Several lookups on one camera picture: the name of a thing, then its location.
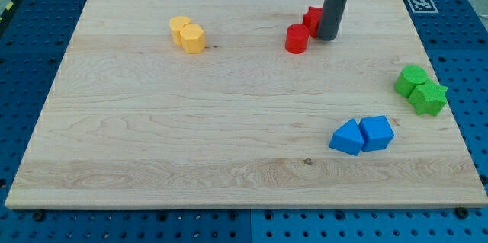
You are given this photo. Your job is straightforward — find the green star block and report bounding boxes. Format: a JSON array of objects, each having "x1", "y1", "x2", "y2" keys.
[{"x1": 408, "y1": 79, "x2": 448, "y2": 116}]

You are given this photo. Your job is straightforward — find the wooden board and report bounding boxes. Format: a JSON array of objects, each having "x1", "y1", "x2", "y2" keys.
[{"x1": 5, "y1": 0, "x2": 487, "y2": 210}]

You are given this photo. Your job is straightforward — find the yellow hexagon block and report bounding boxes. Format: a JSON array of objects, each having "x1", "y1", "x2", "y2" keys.
[{"x1": 180, "y1": 24, "x2": 206, "y2": 54}]

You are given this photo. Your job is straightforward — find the red cylinder block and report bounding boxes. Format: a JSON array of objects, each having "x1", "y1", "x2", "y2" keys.
[{"x1": 285, "y1": 24, "x2": 309, "y2": 54}]

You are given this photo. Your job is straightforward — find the yellow cylinder block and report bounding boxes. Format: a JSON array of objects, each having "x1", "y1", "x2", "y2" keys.
[{"x1": 169, "y1": 16, "x2": 191, "y2": 46}]

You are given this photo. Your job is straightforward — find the blue triangle block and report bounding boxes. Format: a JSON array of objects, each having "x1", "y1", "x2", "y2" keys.
[{"x1": 329, "y1": 119, "x2": 364, "y2": 156}]

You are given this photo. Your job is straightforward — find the blue cube block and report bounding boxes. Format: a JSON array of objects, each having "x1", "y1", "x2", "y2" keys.
[{"x1": 358, "y1": 115, "x2": 394, "y2": 152}]

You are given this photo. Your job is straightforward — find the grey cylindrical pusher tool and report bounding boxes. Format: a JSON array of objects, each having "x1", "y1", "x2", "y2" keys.
[{"x1": 317, "y1": 0, "x2": 347, "y2": 41}]

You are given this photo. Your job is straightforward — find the green cylinder block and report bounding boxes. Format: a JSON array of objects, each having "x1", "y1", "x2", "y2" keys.
[{"x1": 393, "y1": 65, "x2": 429, "y2": 98}]

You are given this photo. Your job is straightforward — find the white fiducial marker tag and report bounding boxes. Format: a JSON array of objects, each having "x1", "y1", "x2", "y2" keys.
[{"x1": 406, "y1": 0, "x2": 438, "y2": 14}]

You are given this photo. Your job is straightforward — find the black yellow hazard tape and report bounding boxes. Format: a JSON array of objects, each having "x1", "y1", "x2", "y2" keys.
[{"x1": 1, "y1": 0, "x2": 23, "y2": 24}]

